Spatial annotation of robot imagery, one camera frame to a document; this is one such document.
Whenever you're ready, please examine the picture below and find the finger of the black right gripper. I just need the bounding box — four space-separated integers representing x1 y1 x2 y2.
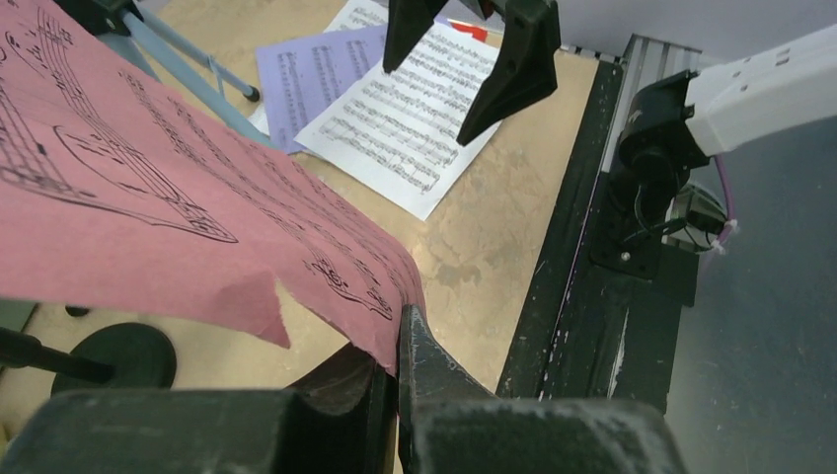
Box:
457 0 561 146
382 0 447 73

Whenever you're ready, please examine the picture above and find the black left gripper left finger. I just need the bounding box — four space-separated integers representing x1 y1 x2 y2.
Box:
1 345 396 473

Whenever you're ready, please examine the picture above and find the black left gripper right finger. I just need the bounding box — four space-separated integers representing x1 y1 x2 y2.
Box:
397 304 686 473

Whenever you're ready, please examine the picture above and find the lavender sheet music page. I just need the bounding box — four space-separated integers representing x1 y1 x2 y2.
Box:
256 25 386 154

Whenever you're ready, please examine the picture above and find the black round-base microphone stand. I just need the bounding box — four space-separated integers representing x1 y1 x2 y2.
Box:
1 322 178 396

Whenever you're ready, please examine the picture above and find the light blue music stand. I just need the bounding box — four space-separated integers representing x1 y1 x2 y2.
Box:
51 0 276 148

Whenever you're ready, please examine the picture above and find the red sheet music page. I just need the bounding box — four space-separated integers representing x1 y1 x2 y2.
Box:
448 20 489 42

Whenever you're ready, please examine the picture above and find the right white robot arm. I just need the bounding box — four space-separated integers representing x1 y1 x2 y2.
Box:
456 1 836 265

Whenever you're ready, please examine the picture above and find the grey-green plastic toolbox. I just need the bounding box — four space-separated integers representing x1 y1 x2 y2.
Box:
0 298 38 333

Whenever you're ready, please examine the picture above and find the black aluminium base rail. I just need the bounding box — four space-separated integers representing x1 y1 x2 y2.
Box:
496 36 701 410

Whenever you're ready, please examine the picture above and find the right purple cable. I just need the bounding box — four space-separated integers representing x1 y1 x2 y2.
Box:
709 153 740 257

